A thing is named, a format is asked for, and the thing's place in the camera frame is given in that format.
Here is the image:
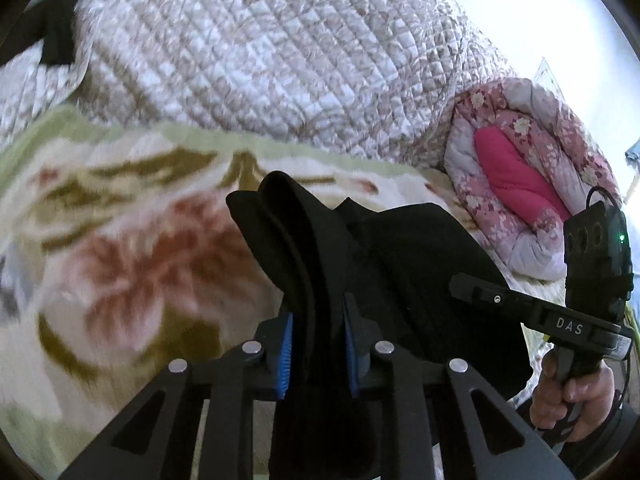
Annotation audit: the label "pink floral comforter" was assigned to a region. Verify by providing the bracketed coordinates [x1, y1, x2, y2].
[442, 77, 624, 284]

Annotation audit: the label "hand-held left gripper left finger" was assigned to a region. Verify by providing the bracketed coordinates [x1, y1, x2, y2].
[59, 310, 294, 480]

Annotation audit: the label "person's right hand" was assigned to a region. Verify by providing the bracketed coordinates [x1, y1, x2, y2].
[529, 352, 617, 444]

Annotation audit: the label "black pants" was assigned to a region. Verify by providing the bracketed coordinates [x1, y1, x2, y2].
[226, 171, 534, 480]

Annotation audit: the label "black cable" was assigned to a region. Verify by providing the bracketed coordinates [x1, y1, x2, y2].
[585, 186, 624, 212]

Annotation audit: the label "black garment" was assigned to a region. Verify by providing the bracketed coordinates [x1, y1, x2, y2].
[0, 0, 96, 69]

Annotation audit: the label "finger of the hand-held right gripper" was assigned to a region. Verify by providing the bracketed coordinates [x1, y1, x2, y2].
[448, 272, 532, 325]

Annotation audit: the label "floral fleece blanket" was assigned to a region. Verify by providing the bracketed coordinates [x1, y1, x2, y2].
[0, 105, 481, 480]

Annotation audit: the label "white quilted bedspread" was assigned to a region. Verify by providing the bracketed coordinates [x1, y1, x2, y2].
[0, 0, 531, 181]

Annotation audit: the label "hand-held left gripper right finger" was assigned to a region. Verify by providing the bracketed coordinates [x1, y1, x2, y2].
[342, 294, 576, 480]

